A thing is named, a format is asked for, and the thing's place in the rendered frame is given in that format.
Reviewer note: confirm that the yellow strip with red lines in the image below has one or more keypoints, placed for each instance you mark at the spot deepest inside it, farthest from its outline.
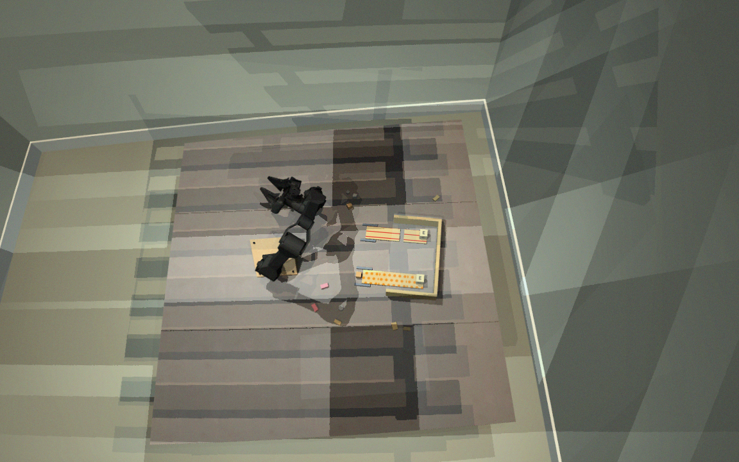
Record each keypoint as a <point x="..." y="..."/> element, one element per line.
<point x="379" y="233"/>

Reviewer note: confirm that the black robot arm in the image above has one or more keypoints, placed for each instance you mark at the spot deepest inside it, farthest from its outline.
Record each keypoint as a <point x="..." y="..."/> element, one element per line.
<point x="291" y="246"/>

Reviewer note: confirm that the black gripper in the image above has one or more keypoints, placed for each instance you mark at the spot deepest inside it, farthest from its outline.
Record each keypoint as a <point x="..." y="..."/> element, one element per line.
<point x="278" y="202"/>

